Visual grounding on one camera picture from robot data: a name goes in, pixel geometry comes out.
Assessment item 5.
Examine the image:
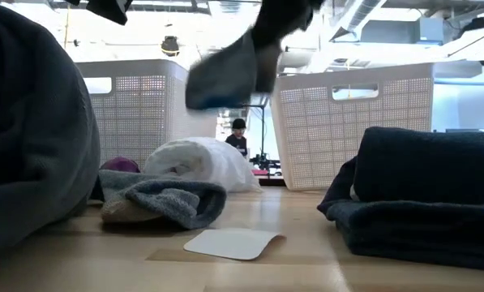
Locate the large dark grey knit cloth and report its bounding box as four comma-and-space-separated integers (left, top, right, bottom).
0, 2, 101, 260

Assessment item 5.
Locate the white textured cloth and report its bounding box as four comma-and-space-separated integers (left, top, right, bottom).
143, 136, 263, 194

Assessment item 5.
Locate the purple cloth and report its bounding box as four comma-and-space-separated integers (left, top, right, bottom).
99, 157, 141, 174

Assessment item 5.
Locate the white paper card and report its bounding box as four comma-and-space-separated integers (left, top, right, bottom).
183, 227, 283, 261

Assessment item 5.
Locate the grey sock with beige toe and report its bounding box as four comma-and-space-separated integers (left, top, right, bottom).
98, 169, 228, 231

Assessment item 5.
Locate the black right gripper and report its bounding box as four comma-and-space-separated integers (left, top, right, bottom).
249, 0, 326, 45

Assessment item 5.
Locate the black ceiling dome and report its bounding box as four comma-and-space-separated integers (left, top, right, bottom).
161, 35, 181, 58

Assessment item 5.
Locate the grey ceiling air unit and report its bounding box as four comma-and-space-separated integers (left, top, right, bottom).
361, 15, 445, 45

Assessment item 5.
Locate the white perforated plastic basket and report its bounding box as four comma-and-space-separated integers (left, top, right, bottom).
270, 62, 435, 191
74, 58, 220, 179

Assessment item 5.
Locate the slate blue cloth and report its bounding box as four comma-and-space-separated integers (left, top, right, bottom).
184, 28, 285, 111

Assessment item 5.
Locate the black light stand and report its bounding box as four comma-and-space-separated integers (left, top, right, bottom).
241, 103, 267, 163

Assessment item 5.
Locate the person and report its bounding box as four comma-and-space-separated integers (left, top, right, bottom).
224, 118, 249, 158

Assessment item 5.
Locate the dark navy rolled cloth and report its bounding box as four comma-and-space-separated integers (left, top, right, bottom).
316, 126, 484, 272

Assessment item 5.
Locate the yellow hanging cord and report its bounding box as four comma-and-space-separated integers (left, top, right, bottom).
62, 3, 71, 49

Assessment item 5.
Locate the silver ventilation duct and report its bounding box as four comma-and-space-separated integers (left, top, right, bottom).
328, 0, 388, 44

